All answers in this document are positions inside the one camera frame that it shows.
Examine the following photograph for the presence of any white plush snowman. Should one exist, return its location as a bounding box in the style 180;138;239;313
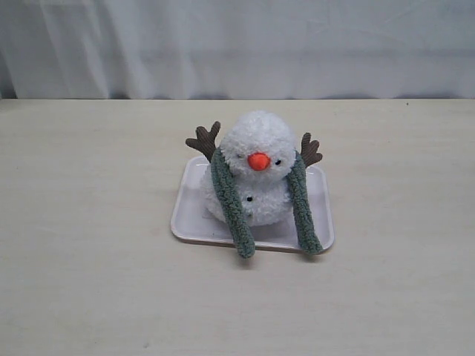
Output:
185;111;323;227

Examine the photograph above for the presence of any white rectangular tray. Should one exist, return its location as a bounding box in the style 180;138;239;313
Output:
171;156;335;252

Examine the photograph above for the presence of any green knitted scarf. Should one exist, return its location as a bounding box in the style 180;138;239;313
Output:
210;148;324;258

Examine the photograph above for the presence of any white backdrop curtain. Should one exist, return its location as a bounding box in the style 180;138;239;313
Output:
1;1;474;99

